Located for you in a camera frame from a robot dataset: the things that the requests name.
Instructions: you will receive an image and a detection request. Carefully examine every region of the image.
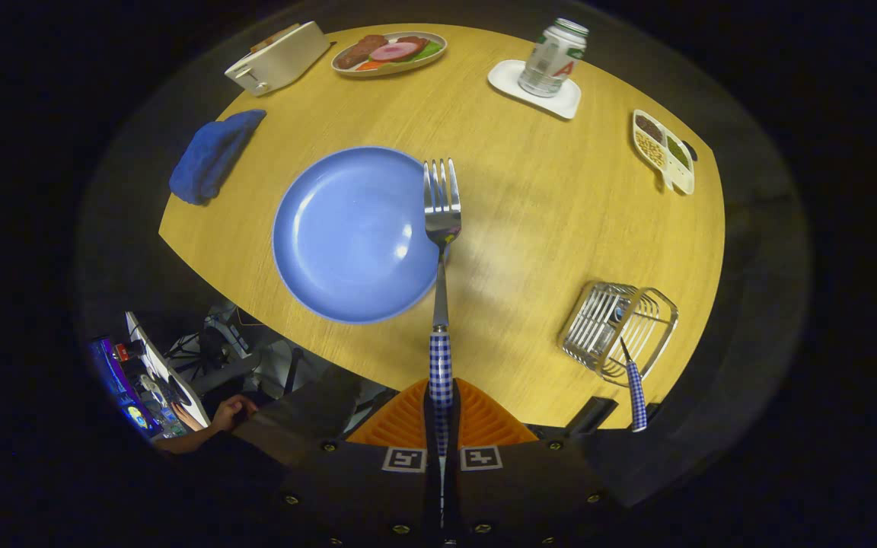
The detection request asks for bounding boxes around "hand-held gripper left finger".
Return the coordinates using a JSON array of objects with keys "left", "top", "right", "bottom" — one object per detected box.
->
[{"left": 279, "top": 378, "right": 439, "bottom": 545}]

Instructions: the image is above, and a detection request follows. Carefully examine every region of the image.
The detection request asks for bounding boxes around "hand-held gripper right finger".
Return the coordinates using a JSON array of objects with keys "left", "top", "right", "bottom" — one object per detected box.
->
[{"left": 450, "top": 378, "right": 622, "bottom": 545}]

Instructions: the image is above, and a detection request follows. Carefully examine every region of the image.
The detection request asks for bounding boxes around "checked handle spoon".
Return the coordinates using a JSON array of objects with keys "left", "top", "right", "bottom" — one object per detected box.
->
[{"left": 620, "top": 339, "right": 649, "bottom": 433}]

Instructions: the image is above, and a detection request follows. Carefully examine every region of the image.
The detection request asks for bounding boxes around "checked handle fork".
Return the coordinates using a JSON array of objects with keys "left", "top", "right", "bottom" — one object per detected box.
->
[{"left": 423, "top": 158, "right": 463, "bottom": 457}]

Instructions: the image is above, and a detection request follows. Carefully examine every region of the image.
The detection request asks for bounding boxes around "blue round plate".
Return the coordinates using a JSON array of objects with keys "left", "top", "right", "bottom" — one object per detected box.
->
[{"left": 272, "top": 146, "right": 443, "bottom": 325}]

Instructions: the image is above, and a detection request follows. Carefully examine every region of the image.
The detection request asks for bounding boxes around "lit computer screen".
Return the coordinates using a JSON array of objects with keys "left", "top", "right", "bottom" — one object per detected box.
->
[{"left": 88, "top": 337, "right": 164, "bottom": 441}]

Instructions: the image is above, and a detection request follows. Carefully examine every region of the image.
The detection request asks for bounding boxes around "white divided bean tray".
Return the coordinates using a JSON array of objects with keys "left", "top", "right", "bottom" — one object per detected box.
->
[{"left": 632, "top": 109, "right": 696, "bottom": 196}]

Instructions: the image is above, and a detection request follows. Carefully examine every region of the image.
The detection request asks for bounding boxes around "blue folded towel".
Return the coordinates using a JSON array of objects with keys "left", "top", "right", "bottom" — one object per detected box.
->
[{"left": 169, "top": 109, "right": 267, "bottom": 206}]

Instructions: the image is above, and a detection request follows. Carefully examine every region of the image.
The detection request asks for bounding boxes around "white square coaster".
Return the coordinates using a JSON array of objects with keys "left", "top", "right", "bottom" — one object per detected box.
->
[{"left": 487, "top": 59, "right": 582, "bottom": 120}]

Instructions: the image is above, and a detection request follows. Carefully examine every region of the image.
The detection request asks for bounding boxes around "white drink bottle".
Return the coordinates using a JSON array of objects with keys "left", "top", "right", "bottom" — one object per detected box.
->
[{"left": 518, "top": 18, "right": 589, "bottom": 98}]

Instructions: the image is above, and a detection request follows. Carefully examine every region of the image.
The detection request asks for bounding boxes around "pink ham slice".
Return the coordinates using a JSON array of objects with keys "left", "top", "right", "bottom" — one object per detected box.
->
[{"left": 368, "top": 42, "right": 420, "bottom": 63}]

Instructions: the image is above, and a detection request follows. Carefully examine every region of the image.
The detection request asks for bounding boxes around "grey food plate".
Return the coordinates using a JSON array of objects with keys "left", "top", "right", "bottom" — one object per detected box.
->
[{"left": 330, "top": 31, "right": 448, "bottom": 78}]

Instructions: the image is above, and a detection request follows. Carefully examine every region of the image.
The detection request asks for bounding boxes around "white toaster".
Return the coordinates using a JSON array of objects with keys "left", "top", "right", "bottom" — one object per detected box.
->
[{"left": 224, "top": 21, "right": 330, "bottom": 97}]

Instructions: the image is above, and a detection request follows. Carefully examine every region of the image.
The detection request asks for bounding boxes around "metal wire basket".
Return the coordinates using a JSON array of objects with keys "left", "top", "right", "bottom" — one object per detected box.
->
[{"left": 559, "top": 282, "right": 680, "bottom": 387}]

